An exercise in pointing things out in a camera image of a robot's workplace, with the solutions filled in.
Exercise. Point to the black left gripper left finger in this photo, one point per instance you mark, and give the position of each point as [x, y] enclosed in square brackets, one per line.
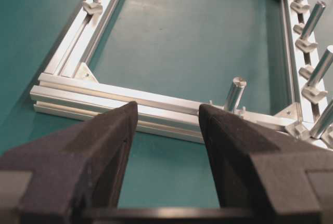
[50, 179]

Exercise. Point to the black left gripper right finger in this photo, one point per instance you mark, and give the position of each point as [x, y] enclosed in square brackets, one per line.
[282, 179]

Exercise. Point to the metal pin near corner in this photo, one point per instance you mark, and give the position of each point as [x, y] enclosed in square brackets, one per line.
[322, 122]

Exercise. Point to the metal pin top middle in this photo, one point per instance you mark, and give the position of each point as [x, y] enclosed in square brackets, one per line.
[235, 93]

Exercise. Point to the metal pin left upper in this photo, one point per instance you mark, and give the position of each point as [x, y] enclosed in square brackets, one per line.
[323, 65]

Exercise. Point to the metal pin left lower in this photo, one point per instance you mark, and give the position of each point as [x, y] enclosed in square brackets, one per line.
[313, 19]

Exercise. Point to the aluminium extrusion square frame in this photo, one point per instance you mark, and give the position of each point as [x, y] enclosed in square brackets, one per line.
[68, 88]

